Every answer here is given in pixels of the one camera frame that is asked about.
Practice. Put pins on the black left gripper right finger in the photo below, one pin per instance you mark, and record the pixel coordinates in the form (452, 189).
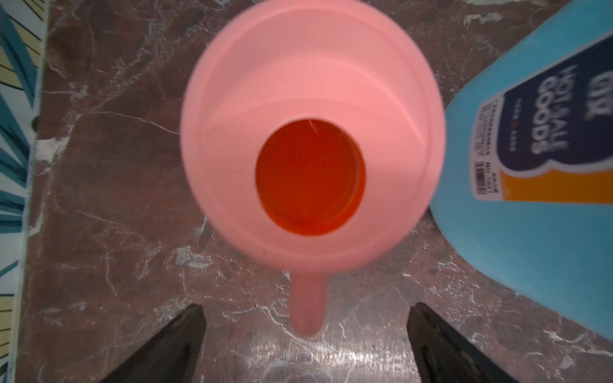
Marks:
(442, 354)

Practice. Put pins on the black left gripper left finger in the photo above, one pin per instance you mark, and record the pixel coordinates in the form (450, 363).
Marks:
(170, 355)

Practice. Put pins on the pink plastic watering can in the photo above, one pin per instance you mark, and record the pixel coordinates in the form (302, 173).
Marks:
(313, 138)

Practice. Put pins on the light blue plastic bucket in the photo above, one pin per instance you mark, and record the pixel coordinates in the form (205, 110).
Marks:
(525, 194)

